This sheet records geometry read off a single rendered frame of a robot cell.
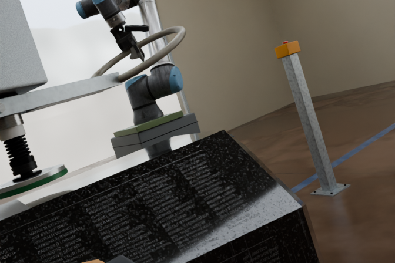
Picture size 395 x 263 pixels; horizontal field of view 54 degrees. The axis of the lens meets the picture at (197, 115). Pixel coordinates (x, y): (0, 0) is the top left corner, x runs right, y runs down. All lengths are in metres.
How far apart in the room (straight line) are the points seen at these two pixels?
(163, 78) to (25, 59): 1.16
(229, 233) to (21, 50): 0.75
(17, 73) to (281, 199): 0.80
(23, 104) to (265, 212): 0.74
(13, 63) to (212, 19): 6.93
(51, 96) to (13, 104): 0.13
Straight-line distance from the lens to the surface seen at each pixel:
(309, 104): 2.77
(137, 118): 2.29
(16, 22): 1.23
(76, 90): 1.34
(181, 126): 2.23
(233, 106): 7.76
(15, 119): 1.21
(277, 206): 1.07
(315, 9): 8.53
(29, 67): 1.20
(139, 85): 2.28
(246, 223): 1.02
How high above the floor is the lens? 0.98
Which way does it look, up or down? 4 degrees down
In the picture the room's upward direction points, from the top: 18 degrees counter-clockwise
